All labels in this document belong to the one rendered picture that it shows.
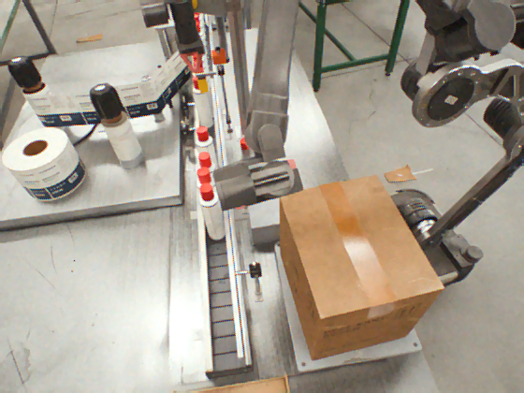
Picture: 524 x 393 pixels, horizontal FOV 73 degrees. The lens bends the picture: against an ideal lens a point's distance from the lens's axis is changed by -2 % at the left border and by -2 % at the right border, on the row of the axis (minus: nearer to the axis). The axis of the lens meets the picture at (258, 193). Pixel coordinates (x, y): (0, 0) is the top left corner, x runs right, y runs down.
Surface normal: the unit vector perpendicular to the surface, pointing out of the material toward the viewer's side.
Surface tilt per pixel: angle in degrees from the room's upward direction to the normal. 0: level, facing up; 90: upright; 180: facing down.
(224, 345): 0
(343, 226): 0
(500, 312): 0
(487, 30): 50
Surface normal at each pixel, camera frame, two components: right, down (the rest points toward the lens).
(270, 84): 0.15, -0.04
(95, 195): -0.06, -0.64
